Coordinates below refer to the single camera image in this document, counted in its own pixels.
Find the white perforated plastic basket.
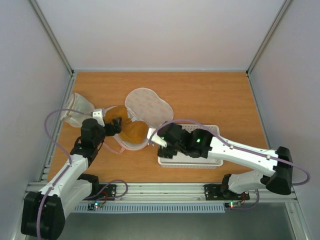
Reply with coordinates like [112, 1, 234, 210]
[157, 124, 224, 169]

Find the orange brown bra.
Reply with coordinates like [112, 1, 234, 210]
[104, 105, 149, 144]

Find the floral mesh laundry bag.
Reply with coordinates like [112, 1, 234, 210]
[103, 87, 174, 154]

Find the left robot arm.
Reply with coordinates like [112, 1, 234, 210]
[20, 117, 122, 240]

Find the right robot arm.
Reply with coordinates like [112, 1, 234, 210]
[148, 123, 293, 198]

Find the white round mesh bag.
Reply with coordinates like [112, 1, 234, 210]
[60, 93, 95, 128]

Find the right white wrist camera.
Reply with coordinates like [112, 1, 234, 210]
[147, 127, 167, 148]

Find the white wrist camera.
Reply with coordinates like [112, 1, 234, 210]
[147, 127, 167, 148]
[91, 108, 106, 127]

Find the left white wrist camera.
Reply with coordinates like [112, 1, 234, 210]
[91, 108, 106, 127]

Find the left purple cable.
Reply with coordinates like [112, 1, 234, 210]
[36, 109, 129, 238]

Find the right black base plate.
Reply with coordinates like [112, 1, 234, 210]
[203, 183, 250, 201]

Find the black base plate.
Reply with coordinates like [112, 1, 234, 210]
[203, 183, 250, 201]
[84, 184, 117, 201]

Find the aluminium front rail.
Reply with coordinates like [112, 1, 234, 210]
[22, 181, 298, 203]

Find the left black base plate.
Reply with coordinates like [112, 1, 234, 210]
[84, 184, 117, 201]

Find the grey slotted cable duct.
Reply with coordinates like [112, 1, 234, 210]
[73, 203, 225, 214]

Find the left aluminium frame post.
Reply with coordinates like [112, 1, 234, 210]
[28, 0, 74, 76]

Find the aluminium frame post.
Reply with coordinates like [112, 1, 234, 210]
[246, 0, 293, 77]
[28, 0, 74, 76]

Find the right aluminium frame post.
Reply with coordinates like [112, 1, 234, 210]
[246, 0, 293, 77]

